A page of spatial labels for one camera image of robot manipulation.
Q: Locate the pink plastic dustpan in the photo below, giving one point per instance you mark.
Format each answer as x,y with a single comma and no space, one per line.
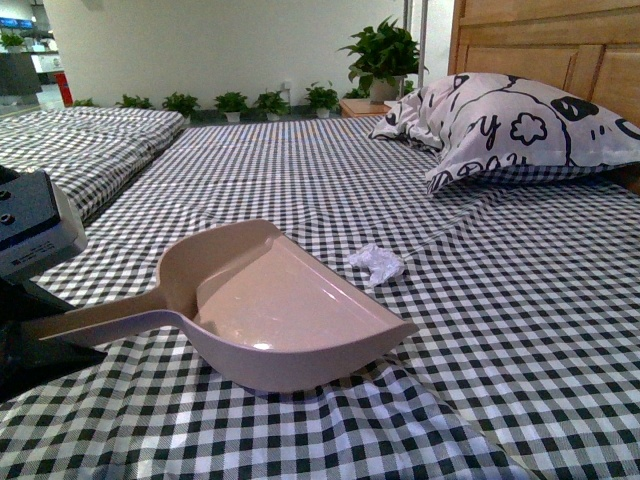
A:
257,307

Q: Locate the white tissue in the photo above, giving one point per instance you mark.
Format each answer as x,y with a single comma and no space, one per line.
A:
383,264

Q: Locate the folded checkered quilt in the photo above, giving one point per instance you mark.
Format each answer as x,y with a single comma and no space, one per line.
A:
90,153

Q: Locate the small potted plant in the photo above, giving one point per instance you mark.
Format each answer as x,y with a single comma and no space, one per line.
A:
272,105
185,104
135,102
323,100
232,104

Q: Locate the far wooden nightstand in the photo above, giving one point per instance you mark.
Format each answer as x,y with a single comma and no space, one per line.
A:
355,108

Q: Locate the large potted green plant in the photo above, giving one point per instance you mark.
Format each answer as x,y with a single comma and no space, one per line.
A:
383,56

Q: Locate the black white checkered bedsheet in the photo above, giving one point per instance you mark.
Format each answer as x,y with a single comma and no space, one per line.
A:
495,328

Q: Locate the cartoon print pillow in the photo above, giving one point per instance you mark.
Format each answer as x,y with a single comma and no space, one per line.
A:
506,129

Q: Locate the wooden headboard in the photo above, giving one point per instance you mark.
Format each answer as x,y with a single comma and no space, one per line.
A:
589,49

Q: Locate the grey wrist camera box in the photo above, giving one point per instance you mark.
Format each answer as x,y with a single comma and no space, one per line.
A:
40,228

